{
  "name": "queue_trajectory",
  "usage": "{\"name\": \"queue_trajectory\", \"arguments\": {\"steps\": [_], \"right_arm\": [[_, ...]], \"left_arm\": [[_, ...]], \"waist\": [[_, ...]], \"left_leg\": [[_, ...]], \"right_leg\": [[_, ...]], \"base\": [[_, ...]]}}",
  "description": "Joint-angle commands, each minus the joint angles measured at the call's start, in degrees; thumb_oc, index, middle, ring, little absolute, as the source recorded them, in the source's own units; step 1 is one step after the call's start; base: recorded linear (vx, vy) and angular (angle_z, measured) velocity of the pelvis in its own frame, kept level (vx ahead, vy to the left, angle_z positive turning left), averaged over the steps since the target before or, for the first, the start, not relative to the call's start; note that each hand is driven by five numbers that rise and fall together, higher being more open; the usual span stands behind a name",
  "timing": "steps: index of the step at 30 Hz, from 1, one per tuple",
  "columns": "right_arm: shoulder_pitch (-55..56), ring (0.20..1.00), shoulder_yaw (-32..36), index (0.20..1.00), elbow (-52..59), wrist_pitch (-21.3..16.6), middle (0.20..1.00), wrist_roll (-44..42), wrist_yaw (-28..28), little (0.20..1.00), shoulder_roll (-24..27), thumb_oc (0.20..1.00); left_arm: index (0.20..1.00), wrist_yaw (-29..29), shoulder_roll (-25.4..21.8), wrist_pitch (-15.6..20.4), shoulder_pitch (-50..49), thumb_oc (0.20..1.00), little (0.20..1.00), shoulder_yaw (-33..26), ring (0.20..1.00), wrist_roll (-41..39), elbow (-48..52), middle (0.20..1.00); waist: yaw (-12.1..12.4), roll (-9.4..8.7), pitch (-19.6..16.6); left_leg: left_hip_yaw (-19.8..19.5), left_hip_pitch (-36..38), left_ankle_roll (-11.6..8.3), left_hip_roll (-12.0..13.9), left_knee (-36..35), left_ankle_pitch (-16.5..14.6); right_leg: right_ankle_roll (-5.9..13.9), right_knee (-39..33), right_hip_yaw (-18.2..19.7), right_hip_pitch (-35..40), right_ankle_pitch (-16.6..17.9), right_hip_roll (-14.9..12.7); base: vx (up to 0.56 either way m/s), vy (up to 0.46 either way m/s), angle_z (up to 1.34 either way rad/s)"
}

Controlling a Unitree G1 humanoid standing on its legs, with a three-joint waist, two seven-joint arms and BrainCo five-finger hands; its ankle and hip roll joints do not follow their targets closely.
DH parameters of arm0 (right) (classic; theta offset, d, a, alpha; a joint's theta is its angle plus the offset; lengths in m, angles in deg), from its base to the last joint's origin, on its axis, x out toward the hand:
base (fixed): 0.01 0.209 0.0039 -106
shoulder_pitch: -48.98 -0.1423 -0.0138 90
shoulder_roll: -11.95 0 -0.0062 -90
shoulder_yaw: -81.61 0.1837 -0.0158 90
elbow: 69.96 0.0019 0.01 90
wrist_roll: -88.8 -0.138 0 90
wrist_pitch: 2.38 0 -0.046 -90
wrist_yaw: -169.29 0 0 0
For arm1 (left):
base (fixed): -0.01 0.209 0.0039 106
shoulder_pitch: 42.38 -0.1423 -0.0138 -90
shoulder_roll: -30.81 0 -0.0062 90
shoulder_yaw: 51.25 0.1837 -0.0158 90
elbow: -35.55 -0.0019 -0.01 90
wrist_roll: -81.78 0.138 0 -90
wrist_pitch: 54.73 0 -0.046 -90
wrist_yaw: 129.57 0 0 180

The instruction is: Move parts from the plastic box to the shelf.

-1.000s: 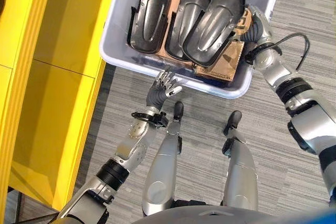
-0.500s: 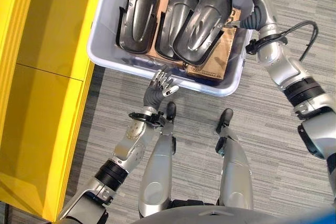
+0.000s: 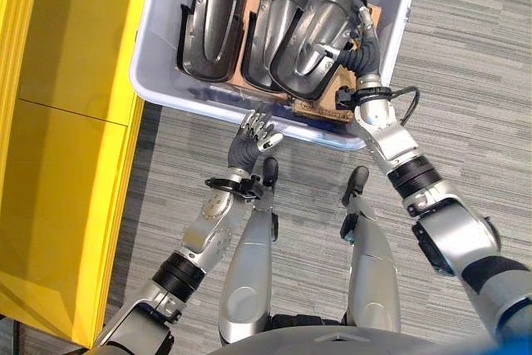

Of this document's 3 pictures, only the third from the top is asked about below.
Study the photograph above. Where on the silver left robot leg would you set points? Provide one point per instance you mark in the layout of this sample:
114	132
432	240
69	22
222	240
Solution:
249	263

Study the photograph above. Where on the white plastic box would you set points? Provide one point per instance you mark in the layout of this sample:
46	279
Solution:
274	122

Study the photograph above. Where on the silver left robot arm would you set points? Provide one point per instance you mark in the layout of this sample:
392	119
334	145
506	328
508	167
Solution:
183	255

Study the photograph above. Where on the silver robot leg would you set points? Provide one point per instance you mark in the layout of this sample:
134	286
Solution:
370	263
249	263

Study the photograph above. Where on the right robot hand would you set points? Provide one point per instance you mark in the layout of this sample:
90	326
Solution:
365	55

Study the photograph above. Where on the silver right robot leg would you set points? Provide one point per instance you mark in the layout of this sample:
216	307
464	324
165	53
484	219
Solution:
370	263

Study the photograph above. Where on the black sole-shaped part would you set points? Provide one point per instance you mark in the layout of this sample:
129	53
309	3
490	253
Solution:
272	26
318	35
213	18

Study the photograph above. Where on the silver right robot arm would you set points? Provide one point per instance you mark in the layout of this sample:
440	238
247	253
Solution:
432	205

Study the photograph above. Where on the grey robot torso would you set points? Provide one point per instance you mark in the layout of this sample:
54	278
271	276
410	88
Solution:
349	340

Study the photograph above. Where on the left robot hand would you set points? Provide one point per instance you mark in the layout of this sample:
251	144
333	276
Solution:
245	148

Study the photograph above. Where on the brown cardboard sheet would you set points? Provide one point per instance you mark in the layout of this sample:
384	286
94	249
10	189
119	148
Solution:
332	101

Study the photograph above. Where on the yellow metal shelf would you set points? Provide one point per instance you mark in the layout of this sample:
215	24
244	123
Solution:
62	143

